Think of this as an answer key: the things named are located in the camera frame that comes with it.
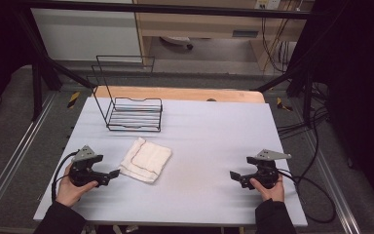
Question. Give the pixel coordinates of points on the aluminium floor rail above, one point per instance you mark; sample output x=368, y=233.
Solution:
x=16, y=149
x=334, y=188

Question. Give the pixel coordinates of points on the white table mat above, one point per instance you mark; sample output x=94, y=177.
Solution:
x=201, y=143

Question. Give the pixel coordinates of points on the black metal frame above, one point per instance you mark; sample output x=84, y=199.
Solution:
x=162, y=8

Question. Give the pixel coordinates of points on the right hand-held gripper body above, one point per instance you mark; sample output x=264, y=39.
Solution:
x=266, y=169

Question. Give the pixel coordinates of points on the white wall socket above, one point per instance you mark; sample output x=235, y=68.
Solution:
x=267, y=4

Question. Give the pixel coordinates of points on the wooden table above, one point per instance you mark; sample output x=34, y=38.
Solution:
x=181, y=93

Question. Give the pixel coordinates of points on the person's right hand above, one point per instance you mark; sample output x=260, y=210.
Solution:
x=272, y=192

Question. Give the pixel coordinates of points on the white towel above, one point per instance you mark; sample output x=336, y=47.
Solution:
x=146, y=159

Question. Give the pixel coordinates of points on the yellow black striped tape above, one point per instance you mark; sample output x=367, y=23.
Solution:
x=73, y=99
x=283, y=104

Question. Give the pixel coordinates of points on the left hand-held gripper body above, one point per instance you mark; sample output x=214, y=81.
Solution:
x=83, y=156

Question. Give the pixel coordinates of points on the light wooden desk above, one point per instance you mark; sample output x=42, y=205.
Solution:
x=207, y=29

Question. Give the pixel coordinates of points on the white cabinet panel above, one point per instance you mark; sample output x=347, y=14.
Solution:
x=84, y=35

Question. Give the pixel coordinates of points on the person's left hand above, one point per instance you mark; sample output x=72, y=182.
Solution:
x=69, y=191

